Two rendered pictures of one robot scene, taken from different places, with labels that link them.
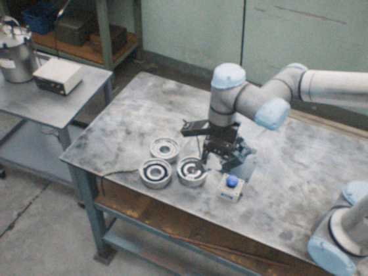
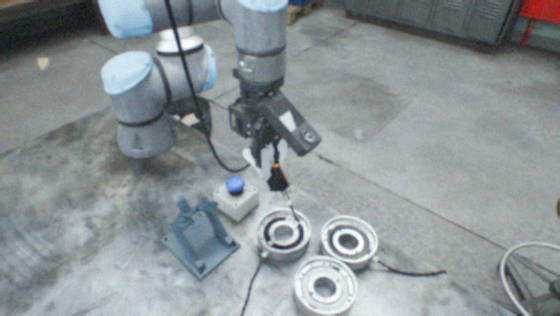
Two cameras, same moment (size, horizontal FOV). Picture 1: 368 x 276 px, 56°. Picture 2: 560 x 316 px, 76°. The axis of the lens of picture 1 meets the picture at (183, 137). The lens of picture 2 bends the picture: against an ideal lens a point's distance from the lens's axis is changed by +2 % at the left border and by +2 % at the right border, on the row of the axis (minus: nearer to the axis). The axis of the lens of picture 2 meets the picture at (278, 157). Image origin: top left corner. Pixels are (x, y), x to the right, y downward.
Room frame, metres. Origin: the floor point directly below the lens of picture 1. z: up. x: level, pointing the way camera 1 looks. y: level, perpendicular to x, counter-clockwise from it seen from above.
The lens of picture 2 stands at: (1.15, 0.09, 1.39)
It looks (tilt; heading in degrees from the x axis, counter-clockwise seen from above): 40 degrees down; 199
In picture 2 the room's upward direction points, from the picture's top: straight up
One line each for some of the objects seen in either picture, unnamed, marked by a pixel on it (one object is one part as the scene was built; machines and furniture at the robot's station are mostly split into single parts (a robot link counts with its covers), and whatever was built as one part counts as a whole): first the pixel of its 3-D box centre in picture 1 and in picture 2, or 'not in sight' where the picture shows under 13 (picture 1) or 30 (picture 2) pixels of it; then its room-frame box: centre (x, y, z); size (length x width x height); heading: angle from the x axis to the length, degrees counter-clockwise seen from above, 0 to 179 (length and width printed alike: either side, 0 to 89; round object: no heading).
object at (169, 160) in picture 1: (164, 151); (324, 289); (0.83, 0.06, 0.82); 0.10 x 0.10 x 0.04
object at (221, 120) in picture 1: (223, 112); (260, 62); (0.69, -0.10, 1.15); 0.08 x 0.08 x 0.05
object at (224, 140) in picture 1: (221, 135); (260, 105); (0.68, -0.10, 1.07); 0.09 x 0.08 x 0.12; 66
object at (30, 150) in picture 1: (48, 129); not in sight; (1.35, 0.77, 0.34); 0.67 x 0.46 x 0.68; 73
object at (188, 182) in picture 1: (192, 171); (283, 235); (0.74, -0.04, 0.82); 0.10 x 0.10 x 0.04
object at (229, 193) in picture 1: (231, 188); (235, 196); (0.68, -0.17, 0.82); 0.08 x 0.07 x 0.05; 69
